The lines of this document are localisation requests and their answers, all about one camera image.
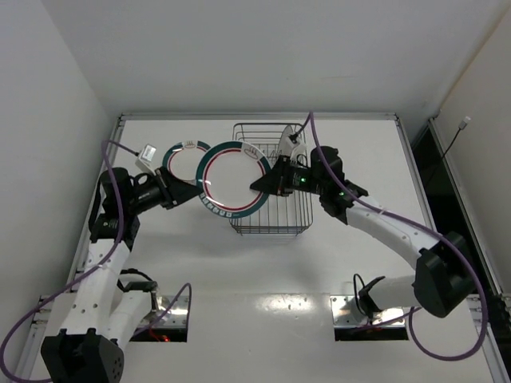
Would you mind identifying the white plate grey rim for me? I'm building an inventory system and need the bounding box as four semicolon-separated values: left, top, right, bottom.
276;125;299;158

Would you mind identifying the green red rimmed plate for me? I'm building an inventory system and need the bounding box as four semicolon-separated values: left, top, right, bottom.
196;140;271;219
162;140;211;185

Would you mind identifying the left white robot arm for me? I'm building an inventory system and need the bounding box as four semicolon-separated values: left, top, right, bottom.
41;168;201;382

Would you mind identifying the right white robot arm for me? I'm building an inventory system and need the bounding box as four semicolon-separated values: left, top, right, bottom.
250;146;476;318

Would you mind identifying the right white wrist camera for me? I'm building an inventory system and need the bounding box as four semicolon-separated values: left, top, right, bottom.
283;135;307;163

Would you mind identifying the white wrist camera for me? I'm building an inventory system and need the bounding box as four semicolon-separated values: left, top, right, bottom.
135;144;156;176
283;135;307;163

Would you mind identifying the grey wire dish rack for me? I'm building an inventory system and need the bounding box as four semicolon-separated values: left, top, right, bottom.
229;122;313;235

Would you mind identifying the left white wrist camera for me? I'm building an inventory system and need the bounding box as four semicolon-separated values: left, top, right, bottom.
135;144;156;176

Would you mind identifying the aluminium table frame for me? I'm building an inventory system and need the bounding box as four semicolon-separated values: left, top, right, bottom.
11;112;511;383

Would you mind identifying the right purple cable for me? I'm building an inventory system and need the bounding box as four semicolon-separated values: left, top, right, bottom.
295;111;489;362

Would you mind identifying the purple cable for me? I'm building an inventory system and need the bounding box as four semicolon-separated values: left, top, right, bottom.
0;139;192;380
295;111;489;362

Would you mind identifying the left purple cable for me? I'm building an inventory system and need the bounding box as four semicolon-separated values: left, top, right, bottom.
0;139;192;380

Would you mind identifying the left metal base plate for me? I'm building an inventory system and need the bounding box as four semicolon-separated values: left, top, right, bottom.
137;294;189;330

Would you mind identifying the metal base plate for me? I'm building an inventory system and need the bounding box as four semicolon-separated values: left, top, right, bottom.
330;295;406;329
137;294;189;330

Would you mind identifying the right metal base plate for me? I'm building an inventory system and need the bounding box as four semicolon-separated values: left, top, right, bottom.
330;295;406;329

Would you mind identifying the black wall cable white plug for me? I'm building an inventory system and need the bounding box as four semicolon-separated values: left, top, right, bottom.
425;116;471;188

